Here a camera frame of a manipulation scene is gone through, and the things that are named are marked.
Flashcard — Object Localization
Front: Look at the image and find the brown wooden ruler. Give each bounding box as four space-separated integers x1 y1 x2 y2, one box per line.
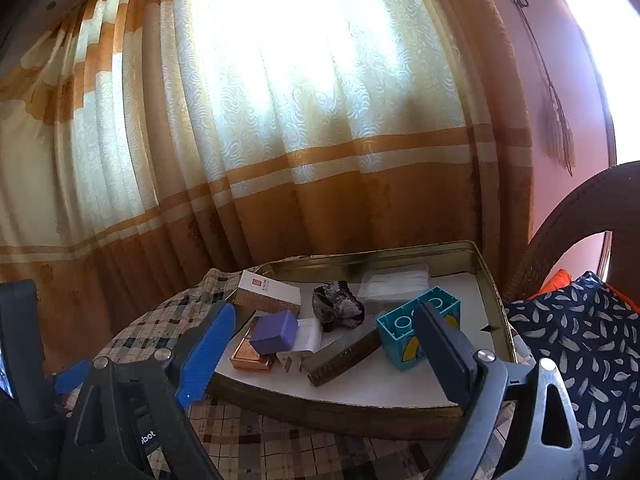
303 320 382 387

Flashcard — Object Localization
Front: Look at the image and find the purple small box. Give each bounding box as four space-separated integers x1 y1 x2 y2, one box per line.
250 310 298 356

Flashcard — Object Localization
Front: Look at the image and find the white red carton box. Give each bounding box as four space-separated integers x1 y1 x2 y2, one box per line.
234 270 302 316

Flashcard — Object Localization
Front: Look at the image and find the teal building block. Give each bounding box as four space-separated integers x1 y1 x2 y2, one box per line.
376 286 460 372

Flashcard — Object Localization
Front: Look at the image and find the plaid tablecloth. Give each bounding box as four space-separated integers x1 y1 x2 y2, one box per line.
64 266 532 480

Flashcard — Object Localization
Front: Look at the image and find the orange cushion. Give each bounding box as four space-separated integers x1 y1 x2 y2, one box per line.
539 269 572 294

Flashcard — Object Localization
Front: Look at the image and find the navy leaf pattern cushion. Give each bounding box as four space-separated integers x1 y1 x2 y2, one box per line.
506 271 639 479

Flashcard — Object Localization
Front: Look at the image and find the wicker chair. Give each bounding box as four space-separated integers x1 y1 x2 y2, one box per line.
501 162 640 302

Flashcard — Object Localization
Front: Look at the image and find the black grey rock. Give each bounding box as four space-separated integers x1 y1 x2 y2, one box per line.
311 281 366 333

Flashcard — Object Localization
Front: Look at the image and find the white power adapter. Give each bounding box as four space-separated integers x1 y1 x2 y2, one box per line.
277 318 323 373

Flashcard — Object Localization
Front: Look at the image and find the copper rectangular box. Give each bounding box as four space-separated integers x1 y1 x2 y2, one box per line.
230 318 277 373

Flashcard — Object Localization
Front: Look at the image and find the orange cream patterned curtain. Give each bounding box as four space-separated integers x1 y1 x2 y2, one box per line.
1 0 533 372

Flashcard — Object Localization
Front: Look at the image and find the curtain tieback tassel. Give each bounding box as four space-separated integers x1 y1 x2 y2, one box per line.
516 0 576 176

